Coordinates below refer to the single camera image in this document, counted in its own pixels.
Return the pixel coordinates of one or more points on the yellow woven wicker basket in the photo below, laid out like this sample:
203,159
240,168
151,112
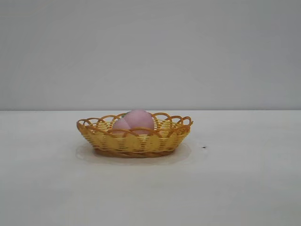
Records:
131,143

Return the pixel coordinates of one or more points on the pink peach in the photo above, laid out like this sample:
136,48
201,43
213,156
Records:
138,120

